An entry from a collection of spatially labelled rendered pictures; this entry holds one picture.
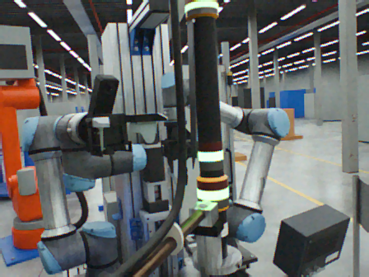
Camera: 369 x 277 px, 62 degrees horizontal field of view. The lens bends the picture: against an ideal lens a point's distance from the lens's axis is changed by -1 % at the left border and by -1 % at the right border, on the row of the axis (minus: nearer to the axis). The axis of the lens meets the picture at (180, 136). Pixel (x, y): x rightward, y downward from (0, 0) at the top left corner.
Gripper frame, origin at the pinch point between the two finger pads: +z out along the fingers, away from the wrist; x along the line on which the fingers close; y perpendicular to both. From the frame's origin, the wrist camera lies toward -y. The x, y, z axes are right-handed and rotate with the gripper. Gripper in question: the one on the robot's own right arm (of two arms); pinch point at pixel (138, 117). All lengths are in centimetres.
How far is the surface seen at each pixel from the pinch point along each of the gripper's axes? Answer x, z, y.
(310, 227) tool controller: -68, -4, 43
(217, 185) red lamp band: 0.8, 18.7, 9.3
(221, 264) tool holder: 1.2, 19.2, 19.9
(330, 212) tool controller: -84, -3, 42
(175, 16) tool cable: 8.0, 21.0, -10.9
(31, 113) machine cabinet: -262, -1041, -14
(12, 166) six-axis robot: -57, -390, 59
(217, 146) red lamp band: 0.0, 18.5, 4.1
